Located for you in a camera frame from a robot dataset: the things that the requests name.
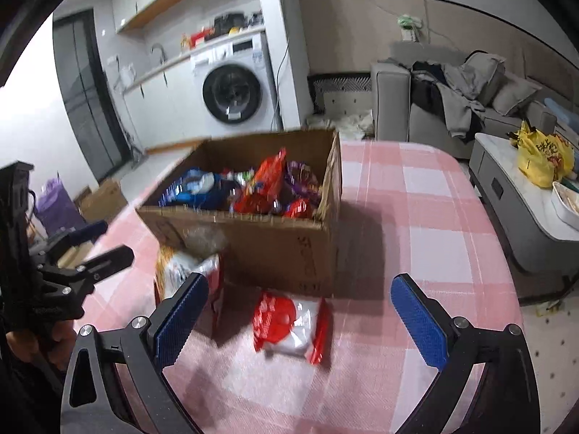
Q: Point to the pink checked tablecloth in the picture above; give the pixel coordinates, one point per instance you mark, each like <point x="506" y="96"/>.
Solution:
<point x="407" y="217"/>

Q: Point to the red cone snack packet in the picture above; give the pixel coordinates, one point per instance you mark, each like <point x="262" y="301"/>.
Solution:
<point x="267" y="176"/>

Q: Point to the brown cardboard box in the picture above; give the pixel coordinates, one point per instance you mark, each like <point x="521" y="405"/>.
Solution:
<point x="271" y="248"/>

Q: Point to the white washing machine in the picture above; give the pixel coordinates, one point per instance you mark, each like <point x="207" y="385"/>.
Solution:
<point x="230" y="92"/>

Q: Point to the yellow plastic bag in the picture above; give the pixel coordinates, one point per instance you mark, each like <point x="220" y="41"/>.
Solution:
<point x="543" y="153"/>

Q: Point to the grey sofa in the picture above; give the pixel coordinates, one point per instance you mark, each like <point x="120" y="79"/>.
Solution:
<point x="393" y="99"/>

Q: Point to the white cloth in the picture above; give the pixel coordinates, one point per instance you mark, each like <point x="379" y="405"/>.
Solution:
<point x="348" y="124"/>

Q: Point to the grey coffee table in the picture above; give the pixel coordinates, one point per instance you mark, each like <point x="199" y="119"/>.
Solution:
<point x="506" y="199"/>

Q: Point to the grey cushion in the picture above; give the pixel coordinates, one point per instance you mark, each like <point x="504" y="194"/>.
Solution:
<point x="515" y="95"/>

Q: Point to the person's left hand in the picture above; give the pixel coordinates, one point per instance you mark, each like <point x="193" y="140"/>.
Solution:
<point x="31" y="348"/>

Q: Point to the blue cookie packet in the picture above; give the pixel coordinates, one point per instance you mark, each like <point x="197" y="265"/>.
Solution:
<point x="194" y="187"/>

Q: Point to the red yellow-print snack packet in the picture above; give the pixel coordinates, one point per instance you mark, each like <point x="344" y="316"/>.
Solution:
<point x="301" y="208"/>

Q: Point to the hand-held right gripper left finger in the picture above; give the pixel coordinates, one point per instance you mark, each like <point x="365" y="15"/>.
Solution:
<point x="181" y="321"/>

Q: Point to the large purple snack packet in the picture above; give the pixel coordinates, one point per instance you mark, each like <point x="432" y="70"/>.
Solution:
<point x="303" y="181"/>

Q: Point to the small cardboard box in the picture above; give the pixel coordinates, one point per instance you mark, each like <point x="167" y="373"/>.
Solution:
<point x="106" y="199"/>

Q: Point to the purple bag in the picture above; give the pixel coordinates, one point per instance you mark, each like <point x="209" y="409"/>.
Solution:
<point x="54" y="208"/>

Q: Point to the red container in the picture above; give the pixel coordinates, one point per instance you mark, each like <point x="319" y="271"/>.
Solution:
<point x="201" y="37"/>

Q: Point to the grey clothes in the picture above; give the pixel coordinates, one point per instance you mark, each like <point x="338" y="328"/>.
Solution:
<point x="461" y="95"/>

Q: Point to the white wall cabinet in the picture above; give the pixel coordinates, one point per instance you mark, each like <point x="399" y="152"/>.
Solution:
<point x="144" y="4"/>

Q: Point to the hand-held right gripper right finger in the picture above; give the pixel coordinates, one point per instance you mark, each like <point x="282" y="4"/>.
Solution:
<point x="420" y="321"/>

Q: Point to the white counter cabinet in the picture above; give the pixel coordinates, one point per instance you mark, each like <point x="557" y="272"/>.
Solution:
<point x="158" y="104"/>

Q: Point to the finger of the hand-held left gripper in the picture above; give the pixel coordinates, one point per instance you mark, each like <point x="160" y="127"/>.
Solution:
<point x="81" y="233"/>
<point x="104" y="262"/>

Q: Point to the dark sliding door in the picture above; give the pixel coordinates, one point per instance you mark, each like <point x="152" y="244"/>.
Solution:
<point x="86" y="99"/>

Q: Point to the metal faucet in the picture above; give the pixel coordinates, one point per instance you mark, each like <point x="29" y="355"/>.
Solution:
<point x="158" y="52"/>

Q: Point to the black garment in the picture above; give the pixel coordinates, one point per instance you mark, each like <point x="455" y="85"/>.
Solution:
<point x="427" y="88"/>

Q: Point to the red noodle packet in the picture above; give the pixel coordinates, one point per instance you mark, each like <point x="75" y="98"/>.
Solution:
<point x="181" y="266"/>

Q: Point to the red and white snack packet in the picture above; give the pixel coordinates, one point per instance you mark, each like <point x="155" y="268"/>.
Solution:
<point x="289" y="330"/>

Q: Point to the white bowl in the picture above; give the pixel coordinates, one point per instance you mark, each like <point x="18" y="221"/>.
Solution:
<point x="567" y="203"/>

